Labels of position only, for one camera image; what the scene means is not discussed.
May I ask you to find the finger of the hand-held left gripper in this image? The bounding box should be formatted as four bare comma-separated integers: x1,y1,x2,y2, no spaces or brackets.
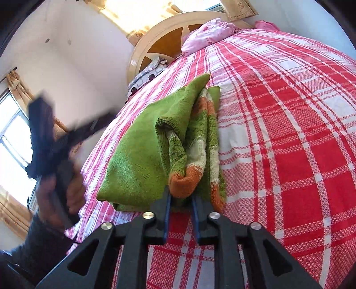
68,110,119,143

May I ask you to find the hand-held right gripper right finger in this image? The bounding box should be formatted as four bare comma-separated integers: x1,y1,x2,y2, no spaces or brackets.
191,194,324,289

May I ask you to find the window behind headboard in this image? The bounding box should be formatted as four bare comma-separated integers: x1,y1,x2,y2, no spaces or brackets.
172,0,226,13

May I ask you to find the pink cloth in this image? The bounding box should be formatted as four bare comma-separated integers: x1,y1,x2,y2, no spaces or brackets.
254,20,280,31

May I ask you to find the cream wooden headboard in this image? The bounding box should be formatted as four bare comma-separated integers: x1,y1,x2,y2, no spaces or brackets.
126,10,253,89

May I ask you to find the pink floral pillow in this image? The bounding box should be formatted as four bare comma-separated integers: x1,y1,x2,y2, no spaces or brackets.
181,18,238,56

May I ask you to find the person's left forearm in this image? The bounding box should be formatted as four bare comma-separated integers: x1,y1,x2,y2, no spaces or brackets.
0,210,73,289

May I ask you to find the grey patterned pillow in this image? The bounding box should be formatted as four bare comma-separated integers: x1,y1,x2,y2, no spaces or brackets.
126,56,169,99

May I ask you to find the black curtain rod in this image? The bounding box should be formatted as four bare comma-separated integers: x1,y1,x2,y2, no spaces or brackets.
0,67,18,83

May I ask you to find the side wall window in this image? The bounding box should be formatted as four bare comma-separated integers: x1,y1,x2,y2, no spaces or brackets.
0,90,35,195

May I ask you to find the person's left hand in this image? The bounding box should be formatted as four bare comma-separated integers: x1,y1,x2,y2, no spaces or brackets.
36,164,87,226

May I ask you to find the yellow curtain with valance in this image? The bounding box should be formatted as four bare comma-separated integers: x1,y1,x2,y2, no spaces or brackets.
99,0,184,46

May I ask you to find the red plaid bed sheet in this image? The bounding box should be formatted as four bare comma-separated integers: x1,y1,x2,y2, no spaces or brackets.
65,28,356,289

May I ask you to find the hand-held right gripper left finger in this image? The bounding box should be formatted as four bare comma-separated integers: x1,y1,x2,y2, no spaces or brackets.
35,190,172,289

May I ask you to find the yellow patterned curtain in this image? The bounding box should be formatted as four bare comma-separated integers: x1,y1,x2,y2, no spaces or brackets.
0,185,36,240
220,0,258,20

